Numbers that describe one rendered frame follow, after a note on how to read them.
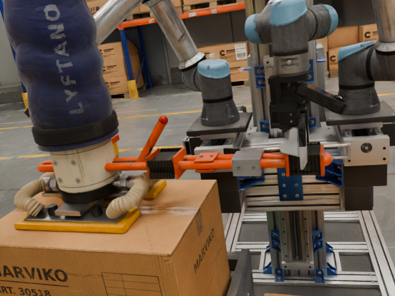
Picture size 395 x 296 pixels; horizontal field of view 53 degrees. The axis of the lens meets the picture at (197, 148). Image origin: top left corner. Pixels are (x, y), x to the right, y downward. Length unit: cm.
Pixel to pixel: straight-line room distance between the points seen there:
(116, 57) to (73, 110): 791
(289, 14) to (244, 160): 34
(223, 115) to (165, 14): 43
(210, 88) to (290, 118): 60
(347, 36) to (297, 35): 774
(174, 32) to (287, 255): 104
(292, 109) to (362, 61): 56
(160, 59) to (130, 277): 904
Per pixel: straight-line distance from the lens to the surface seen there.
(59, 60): 100
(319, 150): 93
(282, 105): 89
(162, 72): 989
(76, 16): 102
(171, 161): 97
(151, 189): 117
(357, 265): 210
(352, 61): 142
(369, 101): 145
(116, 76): 897
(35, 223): 115
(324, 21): 94
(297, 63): 87
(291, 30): 86
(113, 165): 107
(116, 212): 102
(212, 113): 146
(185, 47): 155
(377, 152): 136
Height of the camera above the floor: 142
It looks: 18 degrees down
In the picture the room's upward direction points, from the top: 9 degrees counter-clockwise
